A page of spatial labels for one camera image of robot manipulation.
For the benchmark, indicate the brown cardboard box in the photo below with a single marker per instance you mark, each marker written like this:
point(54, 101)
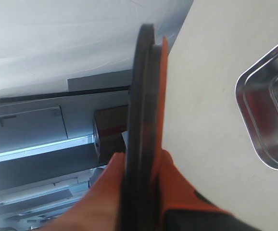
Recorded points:
point(108, 126)

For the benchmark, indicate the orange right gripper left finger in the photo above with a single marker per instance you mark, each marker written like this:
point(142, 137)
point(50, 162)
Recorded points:
point(99, 209)

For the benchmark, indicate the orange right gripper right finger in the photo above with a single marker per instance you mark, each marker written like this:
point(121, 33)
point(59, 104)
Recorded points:
point(180, 206)

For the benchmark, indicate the dark transparent box lid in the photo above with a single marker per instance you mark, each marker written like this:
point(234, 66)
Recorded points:
point(137, 207)

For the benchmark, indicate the stainless steel lunch box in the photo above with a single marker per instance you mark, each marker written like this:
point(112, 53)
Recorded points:
point(256, 94)

